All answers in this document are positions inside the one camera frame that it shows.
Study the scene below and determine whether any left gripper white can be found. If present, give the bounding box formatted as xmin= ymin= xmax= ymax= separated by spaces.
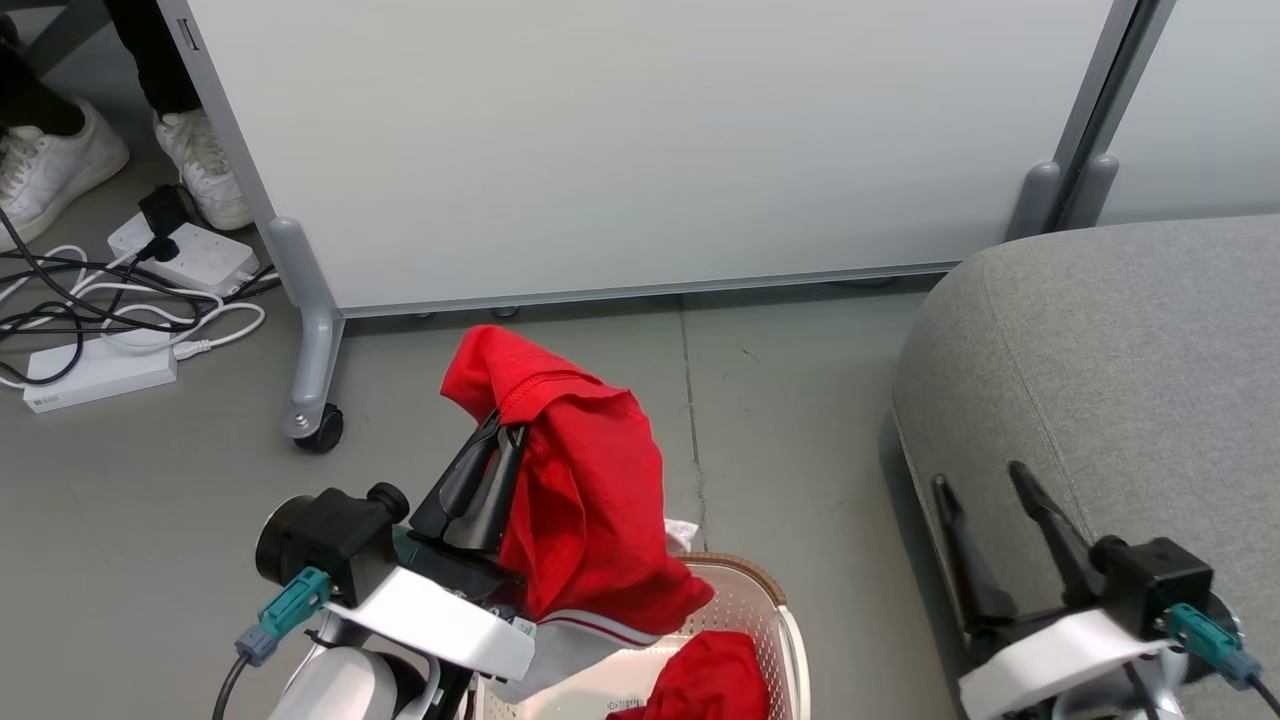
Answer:
xmin=328 ymin=411 xmax=539 ymax=683

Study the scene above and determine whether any grey fabric sofa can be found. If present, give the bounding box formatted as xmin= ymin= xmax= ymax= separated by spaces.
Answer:
xmin=888 ymin=214 xmax=1280 ymax=720

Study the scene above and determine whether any narrow white partition panel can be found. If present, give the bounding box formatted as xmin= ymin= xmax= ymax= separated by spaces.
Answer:
xmin=1060 ymin=0 xmax=1280 ymax=228

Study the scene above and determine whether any teal cable connector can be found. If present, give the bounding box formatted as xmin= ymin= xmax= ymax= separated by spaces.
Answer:
xmin=1163 ymin=602 xmax=1263 ymax=692
xmin=234 ymin=566 xmax=333 ymax=668

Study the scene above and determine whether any teal right cable connector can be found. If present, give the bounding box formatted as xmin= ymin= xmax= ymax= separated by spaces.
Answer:
xmin=1163 ymin=602 xmax=1263 ymax=692

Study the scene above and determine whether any teal left cable connector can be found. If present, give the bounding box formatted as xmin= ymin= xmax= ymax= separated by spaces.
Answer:
xmin=234 ymin=566 xmax=333 ymax=668

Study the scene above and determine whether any large white partition panel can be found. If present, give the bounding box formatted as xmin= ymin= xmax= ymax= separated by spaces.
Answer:
xmin=158 ymin=0 xmax=1143 ymax=319

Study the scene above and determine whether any grey metal desk leg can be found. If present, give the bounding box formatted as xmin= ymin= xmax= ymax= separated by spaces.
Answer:
xmin=18 ymin=0 xmax=113 ymax=77

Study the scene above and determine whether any long white power strip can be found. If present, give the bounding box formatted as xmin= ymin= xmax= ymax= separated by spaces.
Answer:
xmin=21 ymin=334 xmax=180 ymax=415

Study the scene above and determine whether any cream perforated laundry basket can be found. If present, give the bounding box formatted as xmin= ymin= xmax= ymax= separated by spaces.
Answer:
xmin=470 ymin=552 xmax=812 ymax=720

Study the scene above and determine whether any white cable bundle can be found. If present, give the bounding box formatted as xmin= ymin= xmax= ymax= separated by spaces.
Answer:
xmin=0 ymin=243 xmax=268 ymax=393

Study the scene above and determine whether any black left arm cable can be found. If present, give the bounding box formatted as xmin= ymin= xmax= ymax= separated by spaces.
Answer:
xmin=211 ymin=653 xmax=253 ymax=720

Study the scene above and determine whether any grey partition foot post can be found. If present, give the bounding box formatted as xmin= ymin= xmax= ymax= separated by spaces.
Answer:
xmin=1004 ymin=161 xmax=1062 ymax=242
xmin=1059 ymin=152 xmax=1121 ymax=230

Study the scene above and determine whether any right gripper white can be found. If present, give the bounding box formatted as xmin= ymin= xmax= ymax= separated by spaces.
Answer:
xmin=931 ymin=460 xmax=1183 ymax=720

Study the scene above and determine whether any white power strip with plug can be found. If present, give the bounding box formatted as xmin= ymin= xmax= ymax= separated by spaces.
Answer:
xmin=107 ymin=211 xmax=260 ymax=297

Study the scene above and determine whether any grey partition leg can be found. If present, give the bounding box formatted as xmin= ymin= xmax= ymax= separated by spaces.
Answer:
xmin=264 ymin=216 xmax=347 ymax=442

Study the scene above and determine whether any black cable bundle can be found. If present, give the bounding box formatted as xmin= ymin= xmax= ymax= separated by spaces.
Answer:
xmin=0 ymin=204 xmax=283 ymax=388

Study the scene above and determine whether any white sneaker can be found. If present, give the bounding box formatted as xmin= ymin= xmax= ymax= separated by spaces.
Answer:
xmin=0 ymin=96 xmax=132 ymax=252
xmin=152 ymin=107 xmax=255 ymax=232

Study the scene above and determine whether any red and white garment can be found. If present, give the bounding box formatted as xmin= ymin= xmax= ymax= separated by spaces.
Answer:
xmin=440 ymin=325 xmax=773 ymax=720

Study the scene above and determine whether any black trouser leg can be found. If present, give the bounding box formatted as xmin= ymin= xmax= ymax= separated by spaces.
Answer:
xmin=103 ymin=0 xmax=202 ymax=117
xmin=0 ymin=15 xmax=88 ymax=138

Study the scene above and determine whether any black plug adapter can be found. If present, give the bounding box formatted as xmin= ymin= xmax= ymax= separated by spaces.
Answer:
xmin=137 ymin=184 xmax=192 ymax=264

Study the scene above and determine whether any black caster wheel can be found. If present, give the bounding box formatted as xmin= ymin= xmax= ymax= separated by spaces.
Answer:
xmin=294 ymin=402 xmax=345 ymax=455

